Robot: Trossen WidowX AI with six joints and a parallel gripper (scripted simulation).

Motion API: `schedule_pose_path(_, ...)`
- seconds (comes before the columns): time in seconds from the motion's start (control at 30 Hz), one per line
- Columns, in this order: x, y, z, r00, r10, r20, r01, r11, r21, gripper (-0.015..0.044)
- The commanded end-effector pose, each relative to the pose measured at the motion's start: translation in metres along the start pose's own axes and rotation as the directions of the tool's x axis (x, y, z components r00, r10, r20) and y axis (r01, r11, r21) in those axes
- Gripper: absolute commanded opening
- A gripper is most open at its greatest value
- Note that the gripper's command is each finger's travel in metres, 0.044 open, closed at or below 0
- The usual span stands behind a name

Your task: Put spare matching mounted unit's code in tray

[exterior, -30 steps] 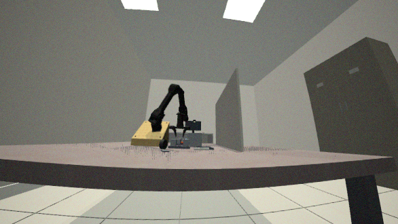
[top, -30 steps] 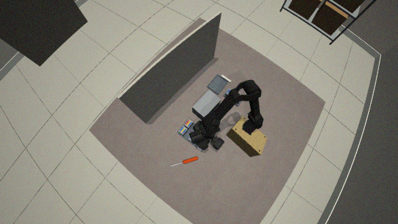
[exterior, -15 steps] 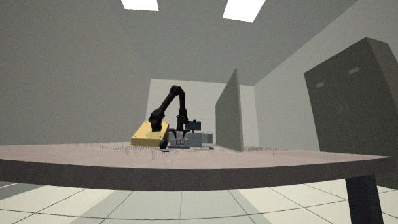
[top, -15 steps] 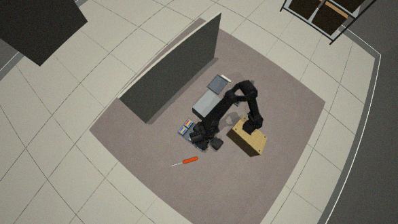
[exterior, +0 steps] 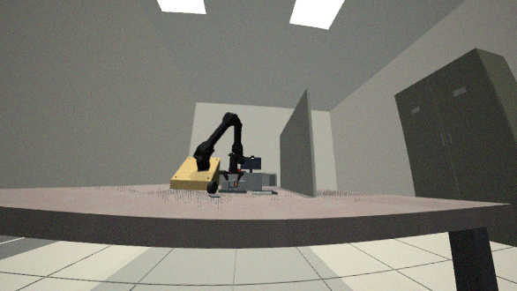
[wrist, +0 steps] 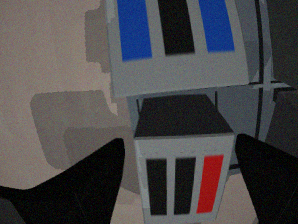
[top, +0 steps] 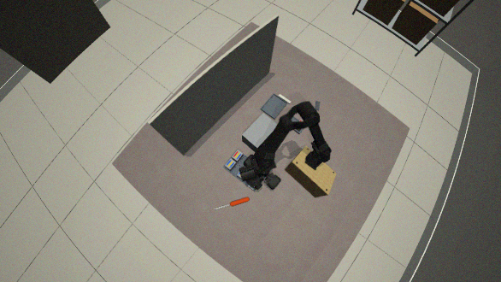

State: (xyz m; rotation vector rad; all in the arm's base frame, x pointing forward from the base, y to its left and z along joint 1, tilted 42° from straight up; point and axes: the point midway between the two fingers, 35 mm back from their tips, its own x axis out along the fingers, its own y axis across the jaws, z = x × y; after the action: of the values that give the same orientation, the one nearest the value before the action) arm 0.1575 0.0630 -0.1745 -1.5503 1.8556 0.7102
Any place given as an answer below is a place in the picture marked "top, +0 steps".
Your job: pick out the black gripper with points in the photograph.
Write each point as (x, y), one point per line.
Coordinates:
(271, 180)

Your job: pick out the orange-handled screwdriver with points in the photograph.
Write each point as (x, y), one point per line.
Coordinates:
(236, 202)

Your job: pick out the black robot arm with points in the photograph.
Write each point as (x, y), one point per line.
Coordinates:
(263, 162)

